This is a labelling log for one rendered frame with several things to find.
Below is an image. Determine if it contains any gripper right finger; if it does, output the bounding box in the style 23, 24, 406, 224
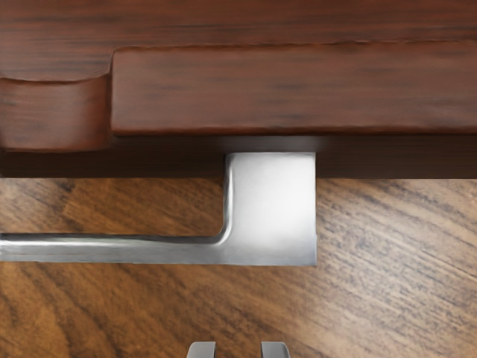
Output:
260, 341, 292, 358

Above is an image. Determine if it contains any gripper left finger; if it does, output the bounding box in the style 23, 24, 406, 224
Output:
186, 341, 218, 358

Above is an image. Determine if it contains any dark wooden cabinet silver handle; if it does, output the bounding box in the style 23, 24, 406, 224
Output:
0, 0, 477, 268

